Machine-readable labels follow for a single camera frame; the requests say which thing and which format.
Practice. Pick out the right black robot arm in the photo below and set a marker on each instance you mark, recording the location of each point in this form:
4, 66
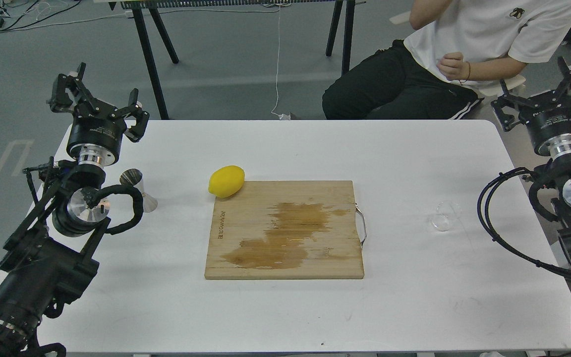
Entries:
549, 196

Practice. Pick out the black trestle table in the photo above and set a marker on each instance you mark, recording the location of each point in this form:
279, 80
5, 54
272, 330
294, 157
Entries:
255, 58

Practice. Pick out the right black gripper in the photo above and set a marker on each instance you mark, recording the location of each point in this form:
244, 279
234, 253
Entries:
546, 116

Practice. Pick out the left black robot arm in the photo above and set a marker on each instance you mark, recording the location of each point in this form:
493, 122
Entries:
49, 257

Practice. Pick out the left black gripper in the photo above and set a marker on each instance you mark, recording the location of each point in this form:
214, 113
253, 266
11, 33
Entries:
96, 130

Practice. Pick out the yellow lemon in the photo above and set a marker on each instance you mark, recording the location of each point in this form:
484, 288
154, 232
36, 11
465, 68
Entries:
226, 181

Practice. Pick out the steel jigger measuring cup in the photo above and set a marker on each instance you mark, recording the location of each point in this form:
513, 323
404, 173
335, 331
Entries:
135, 178

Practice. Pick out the clear glass cup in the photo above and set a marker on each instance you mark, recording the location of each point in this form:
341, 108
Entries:
446, 215

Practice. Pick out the wooden cutting board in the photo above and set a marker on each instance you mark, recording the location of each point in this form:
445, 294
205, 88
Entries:
286, 230

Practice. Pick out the seated person white shirt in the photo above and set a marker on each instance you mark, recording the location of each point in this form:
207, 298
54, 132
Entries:
457, 46

